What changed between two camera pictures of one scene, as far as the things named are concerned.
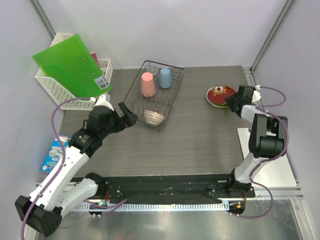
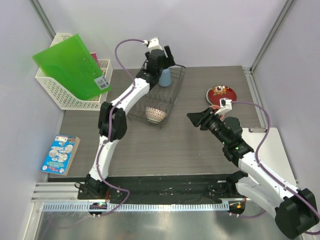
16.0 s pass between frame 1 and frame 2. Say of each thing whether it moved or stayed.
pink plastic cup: moved
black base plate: stayed
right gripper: moved
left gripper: moved
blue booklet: stayed
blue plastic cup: stayed
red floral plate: stayed
